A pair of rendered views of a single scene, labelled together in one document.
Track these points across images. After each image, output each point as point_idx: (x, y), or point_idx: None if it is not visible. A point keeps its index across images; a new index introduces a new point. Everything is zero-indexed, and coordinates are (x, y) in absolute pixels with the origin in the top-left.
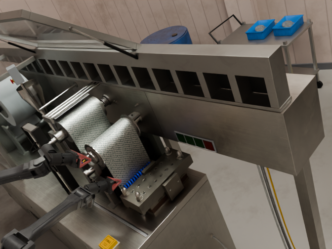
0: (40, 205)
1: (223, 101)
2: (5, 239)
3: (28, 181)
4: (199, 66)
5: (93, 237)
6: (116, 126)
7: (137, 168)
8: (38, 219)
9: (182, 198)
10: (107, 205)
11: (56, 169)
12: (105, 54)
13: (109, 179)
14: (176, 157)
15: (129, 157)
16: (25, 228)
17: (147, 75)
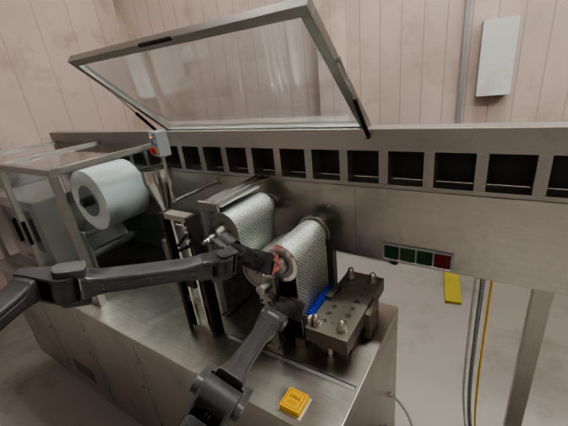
0: (144, 342)
1: (509, 194)
2: (204, 381)
3: (113, 308)
4: (489, 144)
5: (259, 392)
6: (307, 228)
7: (317, 292)
8: (239, 347)
9: (381, 335)
10: (268, 344)
11: (200, 282)
12: (306, 133)
13: (298, 299)
14: (366, 281)
15: (314, 273)
16: (229, 363)
17: (354, 169)
